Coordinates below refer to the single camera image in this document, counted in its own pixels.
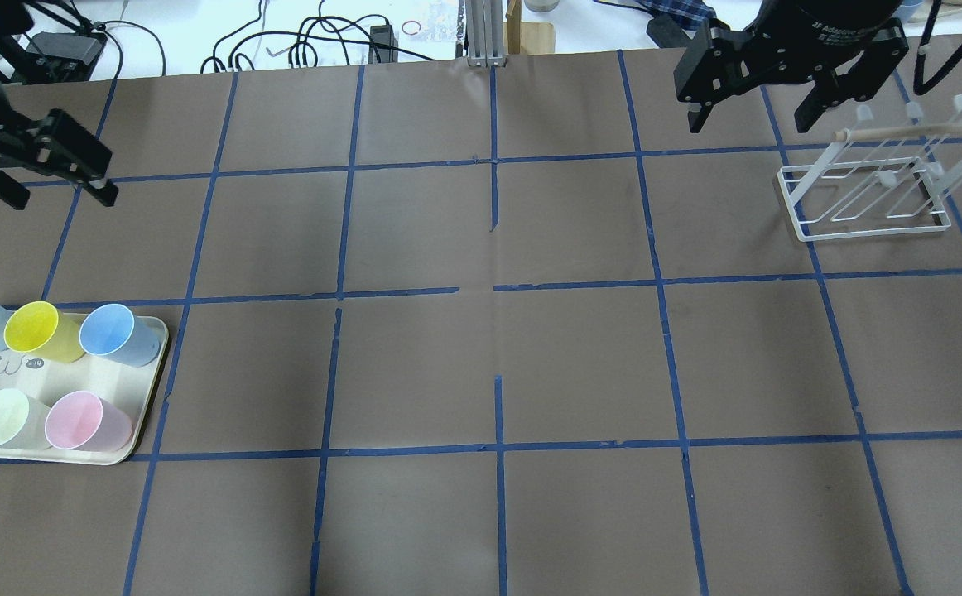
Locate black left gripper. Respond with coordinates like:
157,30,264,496
0,82,120,211

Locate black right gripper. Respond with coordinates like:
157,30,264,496
673,1,908,133

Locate yellow plastic cup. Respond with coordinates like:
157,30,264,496
3,301,86,363

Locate pale green plastic cup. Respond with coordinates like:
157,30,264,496
0,388,52,450

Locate pink plastic cup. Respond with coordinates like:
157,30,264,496
43,390,134,453

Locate blue plaid folded umbrella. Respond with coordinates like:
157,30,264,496
636,0,717,31

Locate cream serving tray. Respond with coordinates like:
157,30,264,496
0,316,170,465

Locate wooden mug tree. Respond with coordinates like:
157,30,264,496
503,1,560,55

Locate black power adapter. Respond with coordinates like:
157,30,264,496
368,24,398,64

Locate white wire cup rack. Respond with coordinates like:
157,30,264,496
776,94,962,242

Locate aluminium frame post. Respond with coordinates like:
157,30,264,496
459,1,507,68

